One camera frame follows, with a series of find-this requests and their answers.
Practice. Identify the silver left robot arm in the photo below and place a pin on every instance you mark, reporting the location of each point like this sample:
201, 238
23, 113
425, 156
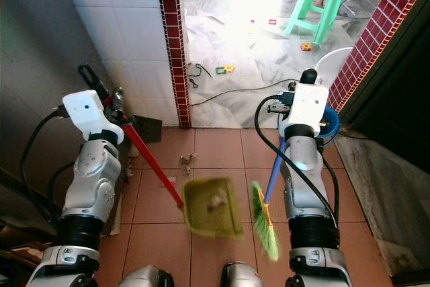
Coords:
91, 186

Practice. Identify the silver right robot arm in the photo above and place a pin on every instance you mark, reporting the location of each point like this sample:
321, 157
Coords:
306, 186

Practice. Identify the grey crumpled floor debris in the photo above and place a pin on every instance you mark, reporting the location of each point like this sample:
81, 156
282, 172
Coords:
187, 163

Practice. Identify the white plastic basin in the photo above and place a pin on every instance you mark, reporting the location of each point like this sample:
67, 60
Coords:
329, 65

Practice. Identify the orange and yellow toy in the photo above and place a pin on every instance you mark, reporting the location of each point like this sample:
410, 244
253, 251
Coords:
306, 47

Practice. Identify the dark brown dustpan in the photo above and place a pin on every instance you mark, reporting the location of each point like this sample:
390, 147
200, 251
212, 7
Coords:
148, 129

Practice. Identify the blue plastic bucket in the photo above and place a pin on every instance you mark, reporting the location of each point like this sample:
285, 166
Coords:
334, 126

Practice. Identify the small red toy piece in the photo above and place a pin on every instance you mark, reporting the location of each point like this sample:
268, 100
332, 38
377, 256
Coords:
273, 22

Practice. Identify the yellow and green toy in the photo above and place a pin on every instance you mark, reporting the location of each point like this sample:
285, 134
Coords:
225, 69

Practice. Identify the green plastic stool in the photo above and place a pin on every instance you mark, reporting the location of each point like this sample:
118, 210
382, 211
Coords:
319, 1

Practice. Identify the dark wooden door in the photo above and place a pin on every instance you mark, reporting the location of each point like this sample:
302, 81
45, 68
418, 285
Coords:
396, 78

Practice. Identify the silver left robot leg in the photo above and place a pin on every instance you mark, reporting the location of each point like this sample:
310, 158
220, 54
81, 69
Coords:
146, 277

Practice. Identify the silver robot leg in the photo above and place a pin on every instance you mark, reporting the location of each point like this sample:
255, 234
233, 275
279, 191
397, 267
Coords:
146, 277
245, 276

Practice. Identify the brown cardboard box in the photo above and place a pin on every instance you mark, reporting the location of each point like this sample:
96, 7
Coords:
27, 257

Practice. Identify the silver right robot leg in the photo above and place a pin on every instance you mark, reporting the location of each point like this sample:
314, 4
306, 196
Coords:
245, 276

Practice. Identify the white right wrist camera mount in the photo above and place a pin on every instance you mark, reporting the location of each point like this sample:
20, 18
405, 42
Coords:
306, 107

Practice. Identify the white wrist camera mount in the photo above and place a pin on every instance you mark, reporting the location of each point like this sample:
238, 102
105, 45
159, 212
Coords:
306, 107
91, 113

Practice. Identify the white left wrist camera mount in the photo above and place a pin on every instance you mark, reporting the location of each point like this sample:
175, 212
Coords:
91, 113

